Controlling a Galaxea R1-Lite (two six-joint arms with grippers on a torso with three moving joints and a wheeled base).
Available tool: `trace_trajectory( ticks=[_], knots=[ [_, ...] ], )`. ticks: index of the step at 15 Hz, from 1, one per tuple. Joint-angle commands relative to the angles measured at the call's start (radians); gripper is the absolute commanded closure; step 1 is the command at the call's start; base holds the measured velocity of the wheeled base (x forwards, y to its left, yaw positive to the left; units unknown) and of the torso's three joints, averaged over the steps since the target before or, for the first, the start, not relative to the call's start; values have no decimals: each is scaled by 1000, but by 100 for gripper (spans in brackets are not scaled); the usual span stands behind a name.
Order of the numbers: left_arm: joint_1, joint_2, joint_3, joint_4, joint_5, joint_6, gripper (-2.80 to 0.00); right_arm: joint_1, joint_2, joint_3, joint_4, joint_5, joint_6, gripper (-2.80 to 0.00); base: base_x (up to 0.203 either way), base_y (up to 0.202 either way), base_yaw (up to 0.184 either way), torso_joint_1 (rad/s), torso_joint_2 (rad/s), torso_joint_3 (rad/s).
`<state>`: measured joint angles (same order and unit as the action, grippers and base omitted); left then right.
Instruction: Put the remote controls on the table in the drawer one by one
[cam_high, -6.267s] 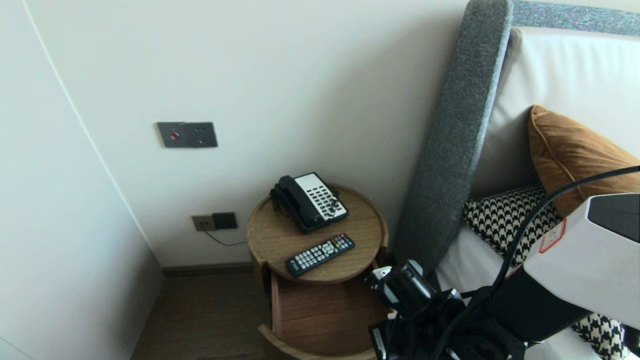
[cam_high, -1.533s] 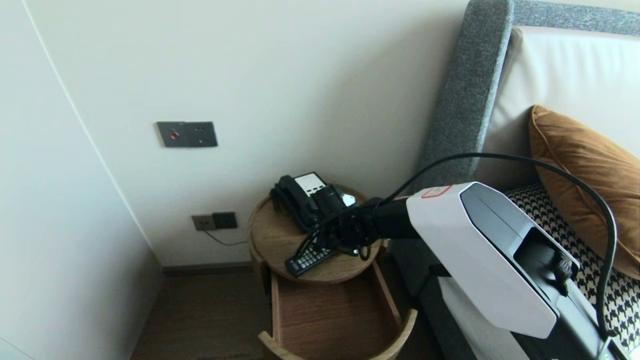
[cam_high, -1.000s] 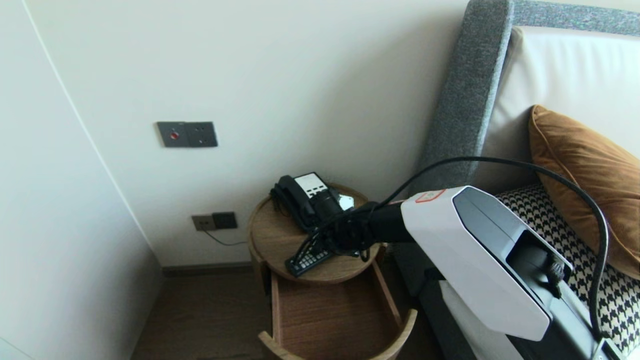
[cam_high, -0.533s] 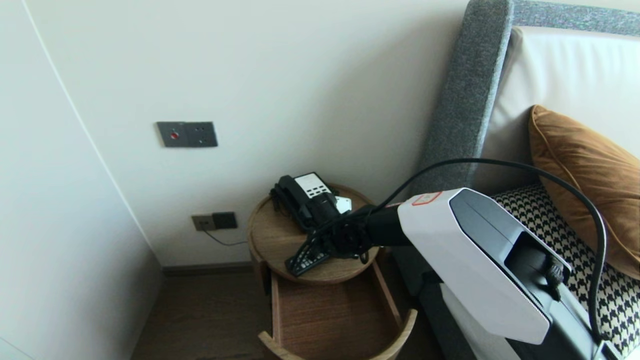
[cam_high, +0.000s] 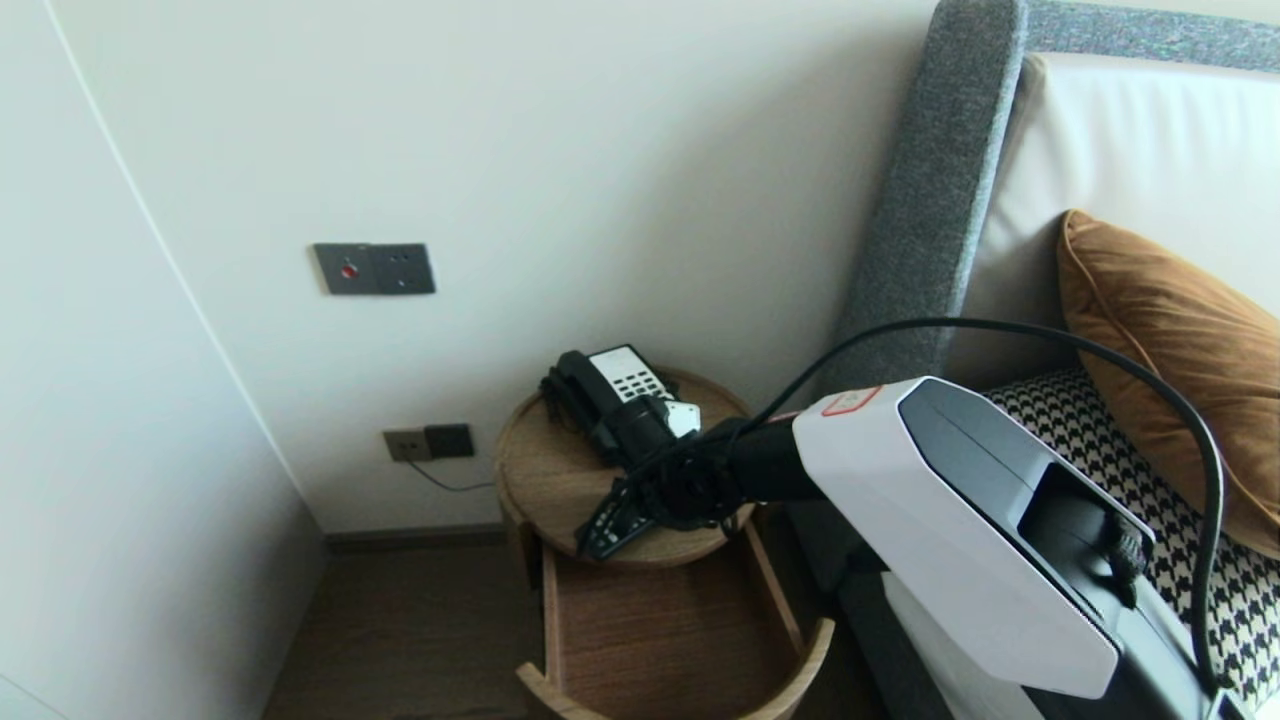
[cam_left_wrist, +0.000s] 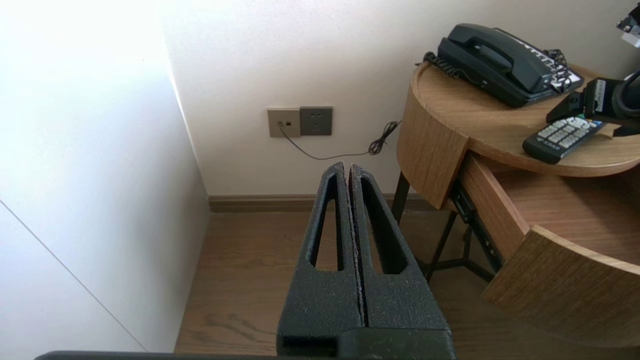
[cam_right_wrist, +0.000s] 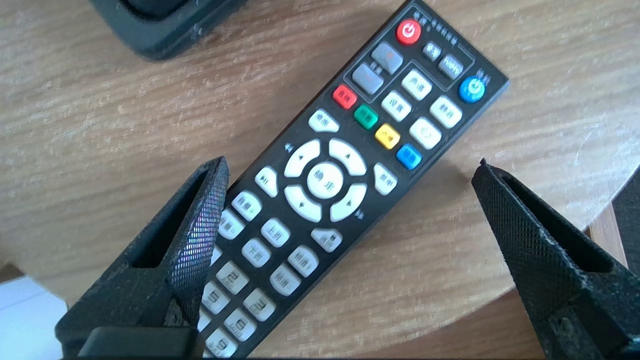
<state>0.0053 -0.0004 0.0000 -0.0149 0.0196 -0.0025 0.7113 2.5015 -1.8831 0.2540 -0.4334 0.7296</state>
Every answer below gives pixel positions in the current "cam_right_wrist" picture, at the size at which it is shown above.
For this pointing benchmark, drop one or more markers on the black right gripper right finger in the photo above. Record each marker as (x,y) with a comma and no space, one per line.
(545,260)

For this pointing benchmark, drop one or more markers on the black telephone handset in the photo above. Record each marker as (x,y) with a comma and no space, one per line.
(165,6)

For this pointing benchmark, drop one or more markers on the black remote control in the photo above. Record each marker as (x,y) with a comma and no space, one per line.
(400,100)

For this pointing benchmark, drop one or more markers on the round wooden side table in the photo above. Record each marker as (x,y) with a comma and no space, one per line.
(100,125)

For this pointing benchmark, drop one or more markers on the black and white desk telephone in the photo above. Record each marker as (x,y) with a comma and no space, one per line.
(165,45)

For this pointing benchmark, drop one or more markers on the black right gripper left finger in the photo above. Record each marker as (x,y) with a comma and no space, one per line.
(185,270)

